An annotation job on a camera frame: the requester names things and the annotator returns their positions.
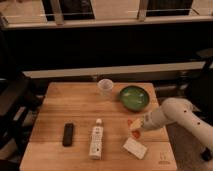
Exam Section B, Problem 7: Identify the black remote control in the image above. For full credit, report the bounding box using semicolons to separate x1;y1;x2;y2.
62;123;74;147

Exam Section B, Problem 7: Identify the white sponge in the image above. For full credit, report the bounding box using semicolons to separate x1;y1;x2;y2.
123;137;147;159

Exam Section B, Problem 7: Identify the orange red pepper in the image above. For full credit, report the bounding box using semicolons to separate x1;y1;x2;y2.
127;119;141;139

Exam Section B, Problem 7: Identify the green bowl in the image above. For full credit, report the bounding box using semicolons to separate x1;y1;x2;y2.
119;85;150;112

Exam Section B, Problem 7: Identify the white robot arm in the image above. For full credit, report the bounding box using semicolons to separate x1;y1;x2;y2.
130;98;213;161

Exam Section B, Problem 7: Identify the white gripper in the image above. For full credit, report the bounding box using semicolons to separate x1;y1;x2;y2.
130;114;154;131

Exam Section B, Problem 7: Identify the clear plastic cup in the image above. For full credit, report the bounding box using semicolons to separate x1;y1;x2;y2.
97;79;114;97

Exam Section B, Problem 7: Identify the white plastic bottle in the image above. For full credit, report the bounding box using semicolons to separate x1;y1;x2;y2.
89;118;103;159

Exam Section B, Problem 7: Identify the black chair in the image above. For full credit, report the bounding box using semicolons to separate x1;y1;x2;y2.
0;74;44;148

